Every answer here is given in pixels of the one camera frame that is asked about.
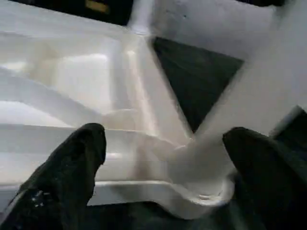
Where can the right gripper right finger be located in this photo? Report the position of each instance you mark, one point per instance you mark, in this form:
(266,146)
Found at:
(271,177)

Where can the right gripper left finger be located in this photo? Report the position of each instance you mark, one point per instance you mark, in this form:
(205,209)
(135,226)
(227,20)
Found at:
(60,182)

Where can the white plastic table leg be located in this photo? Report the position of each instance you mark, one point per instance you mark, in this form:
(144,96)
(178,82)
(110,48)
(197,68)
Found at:
(239,95)
(141,16)

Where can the small brown label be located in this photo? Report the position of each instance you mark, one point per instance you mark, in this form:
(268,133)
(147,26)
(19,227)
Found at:
(96,5)

